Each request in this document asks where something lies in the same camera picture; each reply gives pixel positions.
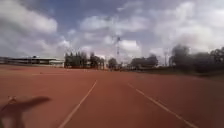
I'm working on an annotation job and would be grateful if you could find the grass strip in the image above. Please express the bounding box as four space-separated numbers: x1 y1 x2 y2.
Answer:
139 67 224 80

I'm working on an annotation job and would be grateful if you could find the clump of trees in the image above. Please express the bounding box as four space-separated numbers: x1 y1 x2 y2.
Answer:
107 57 119 71

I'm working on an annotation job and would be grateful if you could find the long dark tree line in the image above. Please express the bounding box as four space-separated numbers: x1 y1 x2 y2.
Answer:
130 43 224 74

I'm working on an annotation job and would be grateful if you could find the tall floodlight mast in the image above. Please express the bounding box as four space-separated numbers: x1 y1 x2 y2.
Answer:
115 35 122 66

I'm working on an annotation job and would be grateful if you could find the row of dark trees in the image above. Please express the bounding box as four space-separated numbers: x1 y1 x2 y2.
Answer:
63 50 106 70

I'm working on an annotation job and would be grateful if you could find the low flat-roofed building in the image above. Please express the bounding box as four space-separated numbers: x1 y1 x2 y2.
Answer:
0 55 65 69

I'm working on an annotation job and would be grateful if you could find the pole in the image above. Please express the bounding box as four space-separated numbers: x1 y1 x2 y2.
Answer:
163 49 168 67

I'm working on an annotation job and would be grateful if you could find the red running track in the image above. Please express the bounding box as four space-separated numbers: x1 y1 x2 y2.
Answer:
0 64 224 128

